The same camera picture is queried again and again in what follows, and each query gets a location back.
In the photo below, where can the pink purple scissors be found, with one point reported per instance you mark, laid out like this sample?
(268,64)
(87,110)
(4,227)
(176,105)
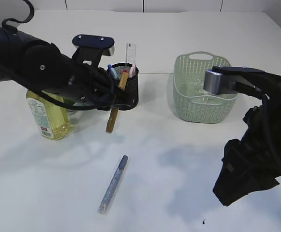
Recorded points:
(132,71)

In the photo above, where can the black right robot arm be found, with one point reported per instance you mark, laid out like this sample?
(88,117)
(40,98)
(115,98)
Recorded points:
(253,163)

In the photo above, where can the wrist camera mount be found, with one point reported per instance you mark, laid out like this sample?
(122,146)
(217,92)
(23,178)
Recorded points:
(239,79)
(91,48)

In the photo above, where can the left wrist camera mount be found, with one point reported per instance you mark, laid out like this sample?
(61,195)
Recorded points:
(91,48)

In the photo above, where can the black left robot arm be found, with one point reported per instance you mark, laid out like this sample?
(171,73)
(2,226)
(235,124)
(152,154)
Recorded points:
(35,64)

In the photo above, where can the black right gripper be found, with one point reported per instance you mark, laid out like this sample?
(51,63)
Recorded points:
(253,162)

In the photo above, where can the pale green plastic basket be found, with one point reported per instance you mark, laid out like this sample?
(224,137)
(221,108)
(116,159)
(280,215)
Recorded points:
(192,103)

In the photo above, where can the silver glitter glue pen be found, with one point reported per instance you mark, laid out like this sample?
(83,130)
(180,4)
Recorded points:
(107,198)

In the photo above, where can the yellow tea bottle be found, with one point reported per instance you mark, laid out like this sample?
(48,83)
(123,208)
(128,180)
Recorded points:
(52,121)

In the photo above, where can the clear plastic ruler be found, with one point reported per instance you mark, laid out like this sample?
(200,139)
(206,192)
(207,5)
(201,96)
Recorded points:
(130,53)

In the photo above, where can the black mesh pen holder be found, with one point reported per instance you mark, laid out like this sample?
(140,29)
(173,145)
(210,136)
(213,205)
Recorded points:
(132,83)

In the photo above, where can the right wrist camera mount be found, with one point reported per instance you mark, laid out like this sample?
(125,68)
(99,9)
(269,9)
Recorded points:
(239,79)

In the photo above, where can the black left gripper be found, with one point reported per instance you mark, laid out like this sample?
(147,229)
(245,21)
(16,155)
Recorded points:
(89,88)

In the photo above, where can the blue scissors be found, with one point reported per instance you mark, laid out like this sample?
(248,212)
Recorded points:
(111,70)

